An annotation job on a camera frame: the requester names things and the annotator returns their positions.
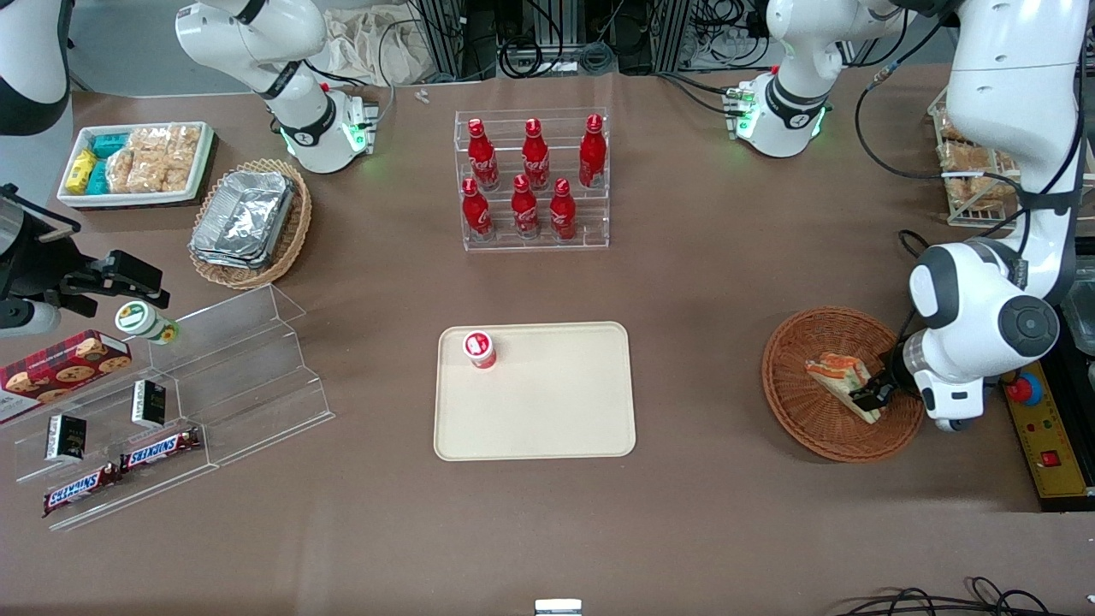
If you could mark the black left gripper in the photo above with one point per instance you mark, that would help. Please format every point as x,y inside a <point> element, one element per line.
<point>895,374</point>

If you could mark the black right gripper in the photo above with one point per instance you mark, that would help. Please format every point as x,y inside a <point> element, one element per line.
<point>34,261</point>

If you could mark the triangular sandwich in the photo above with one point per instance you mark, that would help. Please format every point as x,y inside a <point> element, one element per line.
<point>834,372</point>

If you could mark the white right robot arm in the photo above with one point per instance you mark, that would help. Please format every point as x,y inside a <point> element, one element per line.
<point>299,120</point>

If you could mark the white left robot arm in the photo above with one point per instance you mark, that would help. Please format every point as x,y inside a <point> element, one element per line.
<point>1009,85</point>

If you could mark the brown round wicker basket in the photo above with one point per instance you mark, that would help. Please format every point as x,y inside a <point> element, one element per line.
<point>796,402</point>

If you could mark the white rectangular snack tray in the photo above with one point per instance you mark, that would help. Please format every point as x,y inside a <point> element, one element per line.
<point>205,162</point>

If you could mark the tan oval wicker basket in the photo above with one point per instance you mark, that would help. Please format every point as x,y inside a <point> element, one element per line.
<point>295,231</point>

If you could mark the beige plastic tray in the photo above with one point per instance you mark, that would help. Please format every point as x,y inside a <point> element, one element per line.
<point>556,402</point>

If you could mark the green and white cup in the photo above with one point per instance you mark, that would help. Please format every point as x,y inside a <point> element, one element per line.
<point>141,321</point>

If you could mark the red plaid cookie box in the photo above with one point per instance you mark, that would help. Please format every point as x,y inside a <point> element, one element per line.
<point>60,372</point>

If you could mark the teal snack pack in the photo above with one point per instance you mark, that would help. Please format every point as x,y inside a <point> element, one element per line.
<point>109,145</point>
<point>98,177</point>

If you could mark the clear rice cracker bag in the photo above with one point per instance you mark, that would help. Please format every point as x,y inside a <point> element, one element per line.
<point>148,139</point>
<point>147,174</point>
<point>121,173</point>
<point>181,154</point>

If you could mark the yellow snack pack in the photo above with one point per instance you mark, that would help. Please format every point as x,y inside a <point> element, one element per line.
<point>81,171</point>

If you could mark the clear acrylic stepped shelf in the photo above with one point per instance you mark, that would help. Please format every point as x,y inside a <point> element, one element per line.
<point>257,376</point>
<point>111,402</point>

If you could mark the small black box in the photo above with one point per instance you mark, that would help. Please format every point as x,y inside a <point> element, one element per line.
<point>149,404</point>
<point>66,438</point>

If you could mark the red emergency stop button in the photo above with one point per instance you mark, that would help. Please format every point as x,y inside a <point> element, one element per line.
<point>1025,391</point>

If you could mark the stack of foil trays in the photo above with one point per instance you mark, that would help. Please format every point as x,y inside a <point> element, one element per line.
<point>244,218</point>

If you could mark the Snickers chocolate bar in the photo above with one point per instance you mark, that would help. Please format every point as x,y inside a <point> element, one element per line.
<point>81,489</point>
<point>161,449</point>

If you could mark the yellow control panel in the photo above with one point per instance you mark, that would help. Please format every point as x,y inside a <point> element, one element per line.
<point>1056,445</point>

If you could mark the bagged fried snack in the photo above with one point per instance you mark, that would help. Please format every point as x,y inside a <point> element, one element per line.
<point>975,192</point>
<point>967,158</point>
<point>949,130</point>

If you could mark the clear plastic container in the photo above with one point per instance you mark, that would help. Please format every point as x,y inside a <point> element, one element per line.
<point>1085,299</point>

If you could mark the clear acrylic bottle rack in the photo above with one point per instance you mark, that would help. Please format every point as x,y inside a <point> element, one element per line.
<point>590,222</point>

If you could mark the beige cloth bag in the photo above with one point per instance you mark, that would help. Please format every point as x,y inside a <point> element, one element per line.
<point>368,47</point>

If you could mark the red cola bottle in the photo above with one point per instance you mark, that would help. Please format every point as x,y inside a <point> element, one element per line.
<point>476,212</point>
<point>524,210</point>
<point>535,158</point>
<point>562,214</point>
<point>592,154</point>
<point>482,158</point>

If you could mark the red cup with white lid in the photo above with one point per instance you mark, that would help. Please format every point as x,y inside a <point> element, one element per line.
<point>480,349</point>

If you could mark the white and silver block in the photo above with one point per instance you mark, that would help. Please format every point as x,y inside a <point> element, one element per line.
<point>558,607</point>

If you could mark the aluminium frame post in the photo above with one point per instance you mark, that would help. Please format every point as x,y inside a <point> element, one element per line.
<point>445,38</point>

